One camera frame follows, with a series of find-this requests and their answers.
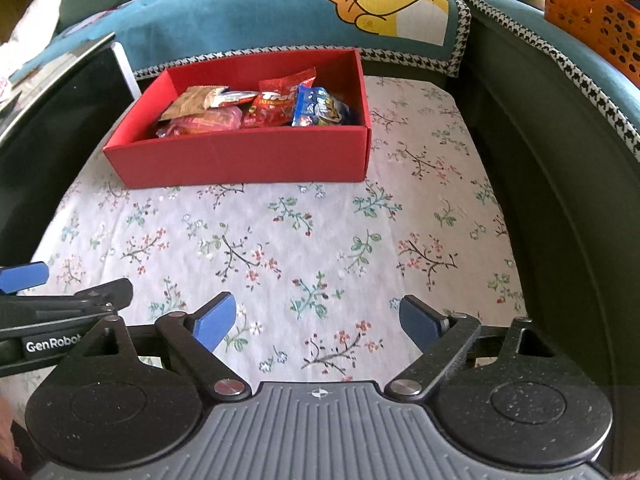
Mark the teal houndstooth trim sofa cover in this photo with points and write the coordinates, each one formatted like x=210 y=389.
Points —
x=525 y=30

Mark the floral tablecloth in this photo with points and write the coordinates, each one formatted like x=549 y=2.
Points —
x=300 y=220

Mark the white cloth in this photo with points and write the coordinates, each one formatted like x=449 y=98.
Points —
x=37 y=20

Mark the teal lion print sofa cover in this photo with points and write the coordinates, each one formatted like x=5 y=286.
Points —
x=225 y=15

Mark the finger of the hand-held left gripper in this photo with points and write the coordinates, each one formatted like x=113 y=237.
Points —
x=100 y=297
x=22 y=277

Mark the pink clear cracker packet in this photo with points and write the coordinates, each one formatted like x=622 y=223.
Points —
x=210 y=121

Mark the orange plastic basket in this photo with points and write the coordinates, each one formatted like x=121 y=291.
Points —
x=600 y=15

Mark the red cardboard box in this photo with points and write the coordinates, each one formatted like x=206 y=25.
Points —
x=240 y=160

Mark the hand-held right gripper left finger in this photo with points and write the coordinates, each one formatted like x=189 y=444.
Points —
x=215 y=322

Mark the black glossy coffee table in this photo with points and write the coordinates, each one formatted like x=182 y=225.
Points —
x=50 y=135

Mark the yellow steamed cake packet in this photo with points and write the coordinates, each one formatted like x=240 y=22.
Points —
x=190 y=102

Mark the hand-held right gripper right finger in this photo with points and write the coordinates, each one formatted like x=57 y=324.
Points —
x=420 y=325

